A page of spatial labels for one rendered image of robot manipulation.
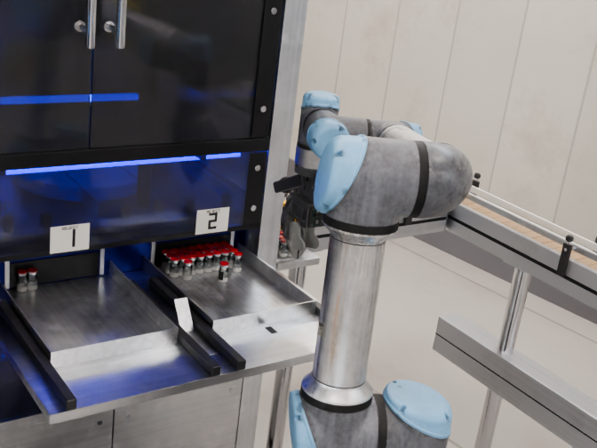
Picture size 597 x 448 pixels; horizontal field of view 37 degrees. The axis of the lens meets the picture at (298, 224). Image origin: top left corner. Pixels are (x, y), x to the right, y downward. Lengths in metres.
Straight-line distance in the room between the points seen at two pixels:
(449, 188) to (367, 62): 3.86
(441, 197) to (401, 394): 0.35
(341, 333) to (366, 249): 0.14
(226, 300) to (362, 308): 0.70
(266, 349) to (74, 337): 0.38
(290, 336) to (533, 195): 2.77
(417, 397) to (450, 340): 1.36
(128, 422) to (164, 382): 0.54
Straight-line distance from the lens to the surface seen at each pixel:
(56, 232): 1.89
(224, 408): 2.33
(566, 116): 4.35
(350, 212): 1.27
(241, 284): 2.06
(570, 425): 2.57
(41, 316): 1.89
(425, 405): 1.45
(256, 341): 1.83
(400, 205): 1.28
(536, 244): 2.48
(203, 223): 2.03
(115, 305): 1.93
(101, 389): 1.65
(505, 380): 2.69
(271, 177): 2.09
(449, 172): 1.29
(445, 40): 4.75
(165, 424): 2.26
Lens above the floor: 1.77
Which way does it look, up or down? 21 degrees down
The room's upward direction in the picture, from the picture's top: 7 degrees clockwise
